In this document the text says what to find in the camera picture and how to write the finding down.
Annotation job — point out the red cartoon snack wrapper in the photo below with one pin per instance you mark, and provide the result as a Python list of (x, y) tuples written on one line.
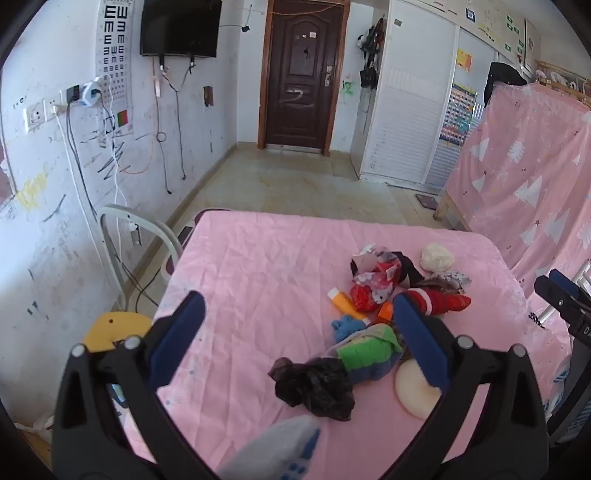
[(369, 293)]

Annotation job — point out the cream upper cabinets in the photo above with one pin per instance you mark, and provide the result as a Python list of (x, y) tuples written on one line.
[(489, 23)]

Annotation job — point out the white wall socket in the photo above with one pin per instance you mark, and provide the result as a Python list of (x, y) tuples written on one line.
[(34, 116), (54, 105)]

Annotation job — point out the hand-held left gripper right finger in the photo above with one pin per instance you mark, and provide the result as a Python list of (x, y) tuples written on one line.
[(420, 341)]

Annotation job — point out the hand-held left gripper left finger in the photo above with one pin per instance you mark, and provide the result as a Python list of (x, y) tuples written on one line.
[(184, 332)]

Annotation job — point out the floor scale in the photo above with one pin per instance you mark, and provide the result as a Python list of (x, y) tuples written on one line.
[(425, 201)]

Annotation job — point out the orange red tube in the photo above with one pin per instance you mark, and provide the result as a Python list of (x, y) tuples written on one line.
[(384, 313)]

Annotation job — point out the colourful grid poster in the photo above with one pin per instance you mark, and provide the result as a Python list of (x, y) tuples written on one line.
[(457, 115)]

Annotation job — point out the black wall television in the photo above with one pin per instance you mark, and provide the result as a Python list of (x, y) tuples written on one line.
[(180, 27)]

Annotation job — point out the white metal chair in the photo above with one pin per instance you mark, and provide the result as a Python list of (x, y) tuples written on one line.
[(138, 219)]

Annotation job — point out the hanging dark bags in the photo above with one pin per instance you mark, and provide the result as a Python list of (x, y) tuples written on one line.
[(371, 50)]

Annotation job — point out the black wall socket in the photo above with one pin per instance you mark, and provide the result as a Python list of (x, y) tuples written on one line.
[(72, 93)]

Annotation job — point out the orange tube with white cap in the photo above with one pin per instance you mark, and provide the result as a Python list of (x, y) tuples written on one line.
[(345, 303)]

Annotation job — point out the yellow poster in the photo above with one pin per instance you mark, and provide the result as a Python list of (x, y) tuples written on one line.
[(464, 60)]

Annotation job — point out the yellow plastic chair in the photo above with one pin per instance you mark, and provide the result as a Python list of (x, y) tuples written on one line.
[(115, 327)]

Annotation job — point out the green and blue sock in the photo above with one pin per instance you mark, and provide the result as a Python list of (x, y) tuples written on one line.
[(367, 355)]

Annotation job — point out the white slatted wardrobe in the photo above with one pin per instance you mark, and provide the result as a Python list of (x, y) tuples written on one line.
[(401, 101)]

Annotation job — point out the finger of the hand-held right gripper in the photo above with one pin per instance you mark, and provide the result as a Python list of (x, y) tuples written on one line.
[(565, 279), (563, 297)]

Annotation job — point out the pink tree-print curtain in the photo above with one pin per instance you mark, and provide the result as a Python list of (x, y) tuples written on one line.
[(521, 175)]

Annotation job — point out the eye chart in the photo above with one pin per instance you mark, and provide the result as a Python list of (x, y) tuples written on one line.
[(114, 55)]

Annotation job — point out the dark brown door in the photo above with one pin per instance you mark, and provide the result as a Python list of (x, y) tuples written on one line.
[(302, 83)]

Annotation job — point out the brown wall panel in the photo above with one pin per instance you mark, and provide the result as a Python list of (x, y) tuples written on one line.
[(208, 96)]

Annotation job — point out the black plastic bag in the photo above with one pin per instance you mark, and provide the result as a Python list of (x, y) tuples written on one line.
[(314, 387)]

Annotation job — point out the pink tablecloth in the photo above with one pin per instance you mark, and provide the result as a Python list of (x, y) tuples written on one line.
[(258, 286)]

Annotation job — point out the white blue charger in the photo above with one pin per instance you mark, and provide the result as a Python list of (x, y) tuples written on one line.
[(91, 92)]

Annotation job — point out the small blue knit piece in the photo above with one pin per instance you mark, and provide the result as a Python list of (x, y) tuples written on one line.
[(347, 328)]

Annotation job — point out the black jacket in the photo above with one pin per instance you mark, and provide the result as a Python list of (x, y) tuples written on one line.
[(503, 78)]

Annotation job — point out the red and white sock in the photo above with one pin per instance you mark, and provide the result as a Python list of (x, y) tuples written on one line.
[(438, 301)]

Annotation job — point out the cream sock ball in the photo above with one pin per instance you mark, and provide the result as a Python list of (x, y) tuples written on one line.
[(436, 257)]

